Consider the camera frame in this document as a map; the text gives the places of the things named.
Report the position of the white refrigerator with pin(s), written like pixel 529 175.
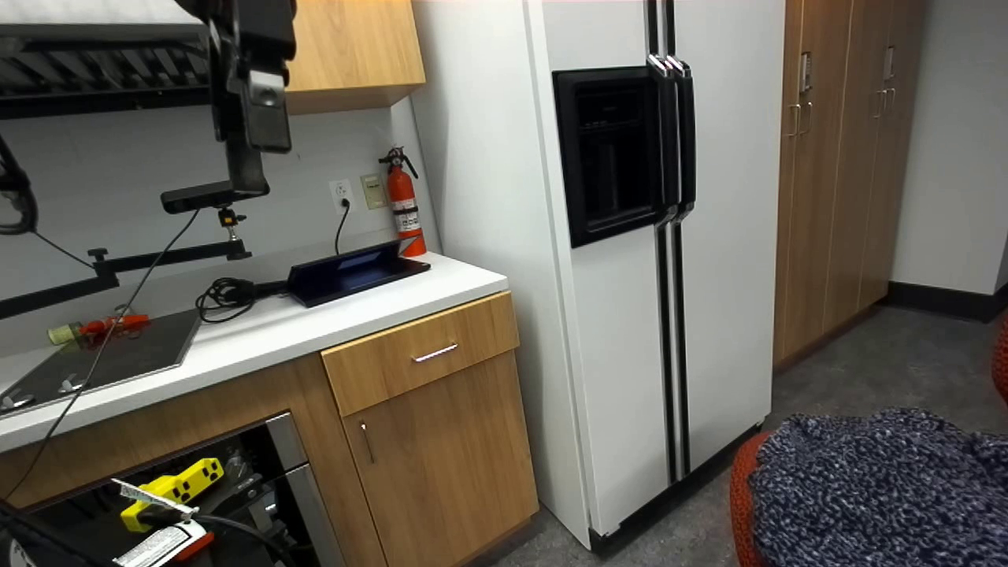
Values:
pixel 727 210

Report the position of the wooden wall cabinet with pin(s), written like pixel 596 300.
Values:
pixel 350 48

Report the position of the wooden kitchen unit frame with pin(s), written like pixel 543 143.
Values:
pixel 160 419

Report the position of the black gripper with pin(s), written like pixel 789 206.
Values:
pixel 241 34

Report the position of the black stereo camera bar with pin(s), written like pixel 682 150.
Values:
pixel 199 198

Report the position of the black flat mat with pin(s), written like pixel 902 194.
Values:
pixel 105 364

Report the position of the red fire extinguisher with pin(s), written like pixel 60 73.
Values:
pixel 404 206

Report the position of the tall wooden cabinet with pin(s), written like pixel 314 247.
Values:
pixel 839 178

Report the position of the beige wall switch plate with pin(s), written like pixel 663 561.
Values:
pixel 373 189

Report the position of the dark blue flat tray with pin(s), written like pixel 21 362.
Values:
pixel 350 271

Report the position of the orange office chair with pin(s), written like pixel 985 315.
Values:
pixel 744 506

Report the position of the black slatted range hood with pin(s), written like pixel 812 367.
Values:
pixel 95 73

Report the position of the black ice water dispenser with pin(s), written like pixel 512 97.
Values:
pixel 615 146

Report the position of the white kitchen countertop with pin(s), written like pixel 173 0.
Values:
pixel 273 332

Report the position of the blue knit sweater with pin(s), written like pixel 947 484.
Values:
pixel 883 494

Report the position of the yellow power plug block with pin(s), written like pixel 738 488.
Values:
pixel 173 491

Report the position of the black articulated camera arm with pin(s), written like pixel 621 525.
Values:
pixel 127 268

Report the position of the wooden base cabinet door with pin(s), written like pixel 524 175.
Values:
pixel 444 461

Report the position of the stainless appliance front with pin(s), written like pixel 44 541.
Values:
pixel 299 484

